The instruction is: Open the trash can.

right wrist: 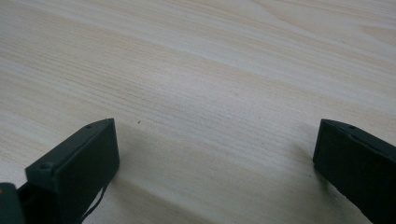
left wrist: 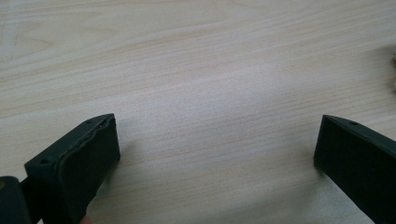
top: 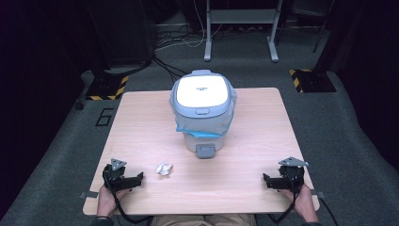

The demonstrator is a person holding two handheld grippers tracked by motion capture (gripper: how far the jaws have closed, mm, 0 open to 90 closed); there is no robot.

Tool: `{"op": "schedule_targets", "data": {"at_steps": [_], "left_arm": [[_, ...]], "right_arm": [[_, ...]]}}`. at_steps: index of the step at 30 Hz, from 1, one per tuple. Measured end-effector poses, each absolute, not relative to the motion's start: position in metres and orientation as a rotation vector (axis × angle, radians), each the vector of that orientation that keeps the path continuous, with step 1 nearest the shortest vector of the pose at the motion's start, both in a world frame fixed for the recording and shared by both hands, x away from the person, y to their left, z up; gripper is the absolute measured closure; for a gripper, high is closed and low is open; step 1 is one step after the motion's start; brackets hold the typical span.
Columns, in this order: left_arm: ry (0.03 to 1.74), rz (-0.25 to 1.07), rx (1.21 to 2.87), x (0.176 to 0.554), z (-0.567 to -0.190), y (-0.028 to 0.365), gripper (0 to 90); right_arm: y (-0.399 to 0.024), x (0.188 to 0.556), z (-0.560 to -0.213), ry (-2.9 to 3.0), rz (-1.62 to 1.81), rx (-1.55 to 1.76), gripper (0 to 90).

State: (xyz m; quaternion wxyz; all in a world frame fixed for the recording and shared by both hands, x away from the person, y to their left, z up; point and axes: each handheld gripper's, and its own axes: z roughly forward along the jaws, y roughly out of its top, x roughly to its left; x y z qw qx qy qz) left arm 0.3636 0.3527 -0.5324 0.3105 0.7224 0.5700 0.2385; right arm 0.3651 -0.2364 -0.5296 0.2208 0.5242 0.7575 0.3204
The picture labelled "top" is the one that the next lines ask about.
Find black cabinet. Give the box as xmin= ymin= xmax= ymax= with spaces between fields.
xmin=84 ymin=0 xmax=155 ymax=71

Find white pedal trash can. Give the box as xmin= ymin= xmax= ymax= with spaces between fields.
xmin=169 ymin=69 xmax=238 ymax=160

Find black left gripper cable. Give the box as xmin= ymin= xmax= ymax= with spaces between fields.
xmin=103 ymin=175 xmax=152 ymax=225

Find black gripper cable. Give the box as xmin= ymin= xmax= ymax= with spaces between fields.
xmin=268 ymin=180 xmax=299 ymax=225
xmin=103 ymin=175 xmax=152 ymax=225

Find bundle of floor cables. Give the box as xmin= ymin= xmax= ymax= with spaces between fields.
xmin=152 ymin=0 xmax=225 ymax=51

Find person's left hand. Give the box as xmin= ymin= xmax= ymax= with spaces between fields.
xmin=96 ymin=185 xmax=131 ymax=218

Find white paper ball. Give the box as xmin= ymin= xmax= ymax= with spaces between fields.
xmin=155 ymin=162 xmax=174 ymax=177

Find white metal stand frame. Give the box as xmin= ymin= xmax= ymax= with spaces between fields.
xmin=203 ymin=0 xmax=284 ymax=63

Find person's khaki trousers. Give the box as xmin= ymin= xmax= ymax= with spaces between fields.
xmin=152 ymin=214 xmax=257 ymax=226

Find black base plate striped tape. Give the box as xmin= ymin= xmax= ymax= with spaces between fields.
xmin=288 ymin=68 xmax=338 ymax=94
xmin=85 ymin=73 xmax=130 ymax=102

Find person's right hand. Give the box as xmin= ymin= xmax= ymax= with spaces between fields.
xmin=279 ymin=184 xmax=320 ymax=223

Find black tripod leg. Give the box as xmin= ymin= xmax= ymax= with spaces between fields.
xmin=312 ymin=0 xmax=334 ymax=54

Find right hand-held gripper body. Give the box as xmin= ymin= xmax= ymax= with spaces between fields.
xmin=278 ymin=156 xmax=310 ymax=191

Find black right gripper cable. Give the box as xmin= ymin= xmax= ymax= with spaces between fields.
xmin=268 ymin=180 xmax=299 ymax=225

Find translucent blue bin liner bag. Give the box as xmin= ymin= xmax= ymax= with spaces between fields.
xmin=168 ymin=88 xmax=238 ymax=139

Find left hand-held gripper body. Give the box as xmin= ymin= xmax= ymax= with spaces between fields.
xmin=102 ymin=158 xmax=128 ymax=191

